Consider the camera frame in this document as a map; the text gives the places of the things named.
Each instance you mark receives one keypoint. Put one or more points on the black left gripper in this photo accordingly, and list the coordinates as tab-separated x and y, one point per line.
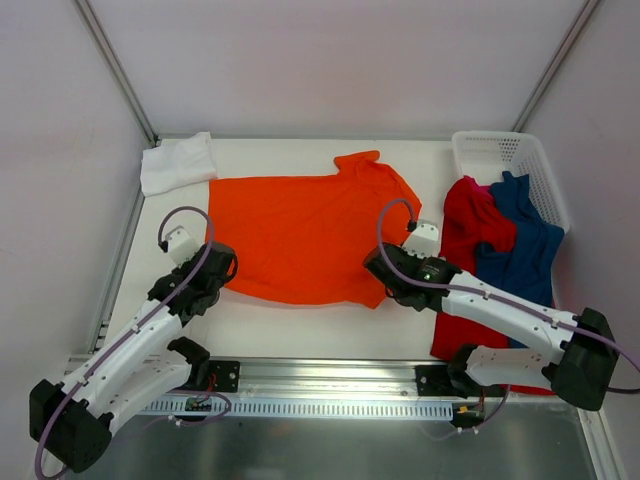
220	257

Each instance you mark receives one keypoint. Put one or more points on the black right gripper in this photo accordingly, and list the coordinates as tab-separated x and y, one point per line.
382	261

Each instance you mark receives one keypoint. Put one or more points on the orange t shirt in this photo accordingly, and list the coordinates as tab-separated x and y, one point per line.
302	240

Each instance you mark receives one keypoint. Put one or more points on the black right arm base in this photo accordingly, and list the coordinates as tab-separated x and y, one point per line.
442	380

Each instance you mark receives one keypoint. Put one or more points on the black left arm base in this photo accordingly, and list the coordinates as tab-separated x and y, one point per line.
224	376

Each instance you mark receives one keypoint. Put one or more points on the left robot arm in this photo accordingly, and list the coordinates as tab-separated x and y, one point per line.
76	418

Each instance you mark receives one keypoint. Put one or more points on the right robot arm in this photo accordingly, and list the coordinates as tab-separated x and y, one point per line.
571	355

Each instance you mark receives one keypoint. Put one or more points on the red t shirt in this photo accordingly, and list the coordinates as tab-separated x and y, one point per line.
470	219

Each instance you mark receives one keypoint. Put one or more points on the magenta garment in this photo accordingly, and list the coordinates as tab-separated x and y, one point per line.
484	190

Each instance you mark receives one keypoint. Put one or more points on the blue t shirt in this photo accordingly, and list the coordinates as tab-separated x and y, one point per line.
525	271

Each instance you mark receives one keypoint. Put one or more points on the white plastic basket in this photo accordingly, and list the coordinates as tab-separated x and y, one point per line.
485	155

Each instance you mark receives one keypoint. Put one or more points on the white folded t shirt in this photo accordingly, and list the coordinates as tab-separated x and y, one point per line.
177	164

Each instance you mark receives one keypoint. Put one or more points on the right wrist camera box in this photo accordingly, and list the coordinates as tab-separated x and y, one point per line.
423	241

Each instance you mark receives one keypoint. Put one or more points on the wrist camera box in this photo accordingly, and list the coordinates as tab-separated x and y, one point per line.
423	241
179	245

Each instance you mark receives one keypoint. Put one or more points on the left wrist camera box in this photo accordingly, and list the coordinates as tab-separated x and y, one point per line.
179	245

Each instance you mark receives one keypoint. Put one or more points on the aluminium mounting rail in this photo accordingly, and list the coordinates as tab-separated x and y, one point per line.
259	378

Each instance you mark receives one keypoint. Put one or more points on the white slotted cable duct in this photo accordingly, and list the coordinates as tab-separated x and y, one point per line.
303	408

